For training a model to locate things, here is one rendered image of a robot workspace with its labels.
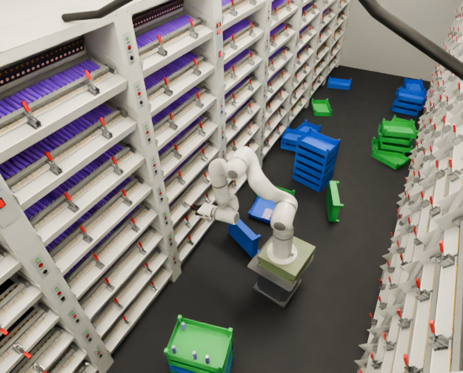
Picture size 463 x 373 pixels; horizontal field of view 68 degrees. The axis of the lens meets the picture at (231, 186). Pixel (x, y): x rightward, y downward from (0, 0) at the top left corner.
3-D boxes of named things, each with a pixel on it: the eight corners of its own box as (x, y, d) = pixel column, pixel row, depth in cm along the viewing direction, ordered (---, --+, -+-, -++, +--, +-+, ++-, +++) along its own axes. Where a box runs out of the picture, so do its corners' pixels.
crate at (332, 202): (329, 222, 283) (338, 223, 282) (333, 205, 269) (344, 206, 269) (325, 197, 305) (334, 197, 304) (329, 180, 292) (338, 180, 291)
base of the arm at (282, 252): (302, 249, 216) (304, 229, 204) (287, 270, 205) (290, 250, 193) (276, 237, 225) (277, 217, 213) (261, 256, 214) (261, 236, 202)
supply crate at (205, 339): (232, 334, 182) (232, 328, 176) (222, 374, 167) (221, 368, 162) (180, 321, 188) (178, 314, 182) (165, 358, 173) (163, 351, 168)
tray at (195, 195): (218, 175, 257) (222, 167, 250) (171, 229, 218) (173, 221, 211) (197, 160, 259) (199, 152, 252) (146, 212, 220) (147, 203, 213)
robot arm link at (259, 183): (280, 228, 193) (287, 209, 205) (297, 222, 185) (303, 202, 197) (222, 164, 178) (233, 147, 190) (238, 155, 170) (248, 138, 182)
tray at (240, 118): (259, 109, 289) (265, 97, 279) (224, 146, 250) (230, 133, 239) (239, 98, 291) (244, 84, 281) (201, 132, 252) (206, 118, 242)
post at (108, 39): (181, 272, 249) (129, 5, 130) (174, 282, 243) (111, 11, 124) (159, 262, 256) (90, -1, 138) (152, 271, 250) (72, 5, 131)
